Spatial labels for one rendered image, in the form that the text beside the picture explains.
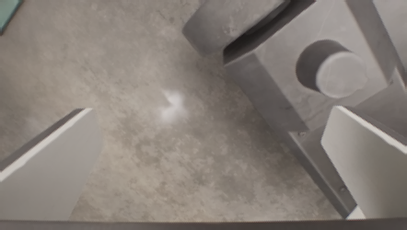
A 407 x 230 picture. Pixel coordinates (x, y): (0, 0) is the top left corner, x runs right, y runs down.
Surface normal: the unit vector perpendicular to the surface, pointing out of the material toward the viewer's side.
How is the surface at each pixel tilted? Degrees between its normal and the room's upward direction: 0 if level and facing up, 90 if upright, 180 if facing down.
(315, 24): 0
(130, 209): 0
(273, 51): 0
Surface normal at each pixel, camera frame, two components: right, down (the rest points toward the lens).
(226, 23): -0.37, 0.64
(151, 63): -0.08, 0.43
